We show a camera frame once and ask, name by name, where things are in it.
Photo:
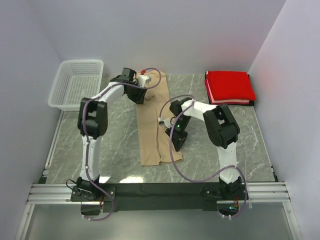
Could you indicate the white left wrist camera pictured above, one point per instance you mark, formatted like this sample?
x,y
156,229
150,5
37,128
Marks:
x,y
143,79

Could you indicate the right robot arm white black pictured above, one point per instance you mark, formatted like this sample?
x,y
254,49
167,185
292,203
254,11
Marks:
x,y
222,130

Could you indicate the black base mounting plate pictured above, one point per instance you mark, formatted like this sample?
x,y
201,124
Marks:
x,y
158,196

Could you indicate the aluminium frame rail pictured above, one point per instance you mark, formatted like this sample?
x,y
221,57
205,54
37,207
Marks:
x,y
258,192

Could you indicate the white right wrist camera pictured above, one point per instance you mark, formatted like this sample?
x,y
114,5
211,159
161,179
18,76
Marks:
x,y
160,121

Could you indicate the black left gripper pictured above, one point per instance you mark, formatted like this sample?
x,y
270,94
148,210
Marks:
x,y
139,98

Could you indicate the white plastic basket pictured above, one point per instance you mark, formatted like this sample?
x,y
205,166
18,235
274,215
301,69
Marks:
x,y
75,80

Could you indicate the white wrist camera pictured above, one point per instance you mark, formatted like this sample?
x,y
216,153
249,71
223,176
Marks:
x,y
143,79
160,121

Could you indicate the folded red t-shirt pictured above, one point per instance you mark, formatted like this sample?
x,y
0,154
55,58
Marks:
x,y
229,87

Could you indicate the beige t-shirt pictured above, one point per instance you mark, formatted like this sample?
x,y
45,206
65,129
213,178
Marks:
x,y
154,143

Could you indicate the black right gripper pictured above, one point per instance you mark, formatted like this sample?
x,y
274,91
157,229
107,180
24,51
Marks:
x,y
178,140

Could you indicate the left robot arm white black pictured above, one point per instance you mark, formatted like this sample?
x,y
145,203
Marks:
x,y
93,122

